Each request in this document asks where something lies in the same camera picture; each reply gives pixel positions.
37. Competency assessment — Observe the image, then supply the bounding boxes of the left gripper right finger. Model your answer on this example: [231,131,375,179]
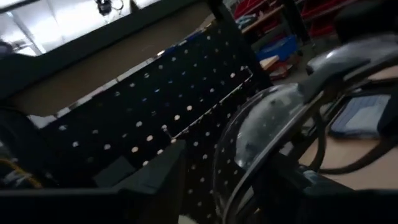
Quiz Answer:
[248,149,398,224]

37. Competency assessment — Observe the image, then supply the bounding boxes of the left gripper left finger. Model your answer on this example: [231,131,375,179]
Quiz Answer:
[113,139,188,224]

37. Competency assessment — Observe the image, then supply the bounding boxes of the black clear safety glasses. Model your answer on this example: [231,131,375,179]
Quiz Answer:
[213,32,398,224]

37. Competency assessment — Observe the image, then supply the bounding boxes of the black pegboard bin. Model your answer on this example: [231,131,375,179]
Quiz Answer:
[92,154,138,188]

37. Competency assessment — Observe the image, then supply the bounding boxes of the black pegboard cart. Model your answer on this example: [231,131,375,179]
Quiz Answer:
[0,0,274,224]

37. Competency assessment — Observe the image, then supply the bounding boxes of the grey work glove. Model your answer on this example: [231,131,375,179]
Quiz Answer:
[328,94,392,139]

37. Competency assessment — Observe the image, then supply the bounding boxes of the silver pegboard hook rail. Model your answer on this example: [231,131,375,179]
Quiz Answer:
[160,67,255,144]

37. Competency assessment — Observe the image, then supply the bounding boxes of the black ceiling camera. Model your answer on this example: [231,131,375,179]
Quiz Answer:
[94,0,124,17]

